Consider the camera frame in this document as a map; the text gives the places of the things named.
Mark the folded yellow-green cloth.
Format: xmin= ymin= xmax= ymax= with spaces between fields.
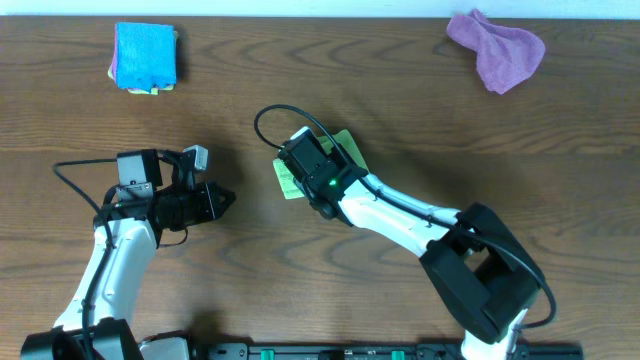
xmin=107 ymin=30 xmax=180 ymax=97

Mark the folded purple cloth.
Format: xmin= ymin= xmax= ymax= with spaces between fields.
xmin=108 ymin=35 xmax=118 ymax=81

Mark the purple microfiber cloth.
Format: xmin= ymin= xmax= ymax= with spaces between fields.
xmin=446 ymin=9 xmax=546 ymax=95

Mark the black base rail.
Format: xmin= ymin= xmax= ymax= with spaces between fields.
xmin=137 ymin=331 xmax=585 ymax=360

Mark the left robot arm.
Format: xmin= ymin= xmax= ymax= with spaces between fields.
xmin=20 ymin=145 xmax=235 ymax=359

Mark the folded blue cloth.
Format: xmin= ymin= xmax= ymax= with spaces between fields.
xmin=114 ymin=21 xmax=178 ymax=92

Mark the green microfiber cloth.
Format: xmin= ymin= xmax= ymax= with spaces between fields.
xmin=273 ymin=127 xmax=345 ymax=200

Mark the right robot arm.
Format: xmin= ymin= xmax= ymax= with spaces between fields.
xmin=292 ymin=159 xmax=549 ymax=359

